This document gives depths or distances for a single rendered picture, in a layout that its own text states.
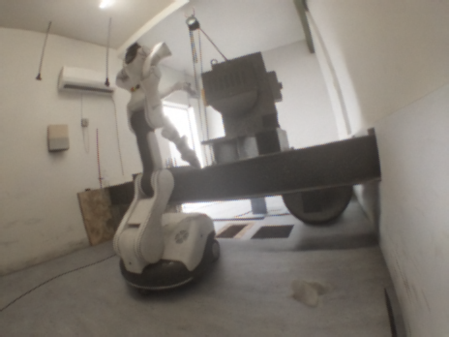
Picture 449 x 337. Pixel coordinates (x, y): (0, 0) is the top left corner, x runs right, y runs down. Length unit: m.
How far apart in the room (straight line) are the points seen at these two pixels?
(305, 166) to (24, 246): 2.70
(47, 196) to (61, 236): 0.48
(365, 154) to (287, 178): 0.49
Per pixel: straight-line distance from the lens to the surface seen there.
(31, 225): 2.54
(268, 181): 1.27
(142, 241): 1.04
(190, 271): 1.11
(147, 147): 1.27
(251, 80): 1.69
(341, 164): 1.20
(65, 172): 2.63
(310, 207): 1.25
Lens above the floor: 0.65
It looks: 1 degrees down
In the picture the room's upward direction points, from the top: 11 degrees counter-clockwise
